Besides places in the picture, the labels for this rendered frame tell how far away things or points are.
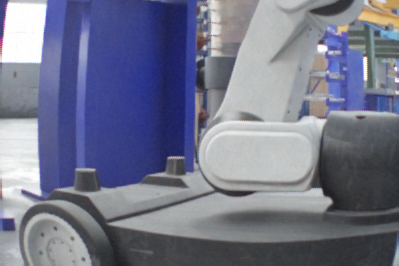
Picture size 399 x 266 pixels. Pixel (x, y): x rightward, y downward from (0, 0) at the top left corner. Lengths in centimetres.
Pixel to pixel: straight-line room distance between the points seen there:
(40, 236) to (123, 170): 148
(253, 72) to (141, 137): 152
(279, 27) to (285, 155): 21
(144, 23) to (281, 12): 159
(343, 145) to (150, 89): 166
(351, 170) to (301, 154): 10
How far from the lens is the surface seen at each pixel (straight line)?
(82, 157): 183
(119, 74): 239
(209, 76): 359
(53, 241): 95
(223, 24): 358
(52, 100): 209
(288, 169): 92
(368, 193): 92
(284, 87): 97
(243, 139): 94
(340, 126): 94
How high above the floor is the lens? 36
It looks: 1 degrees down
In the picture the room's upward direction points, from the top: 1 degrees clockwise
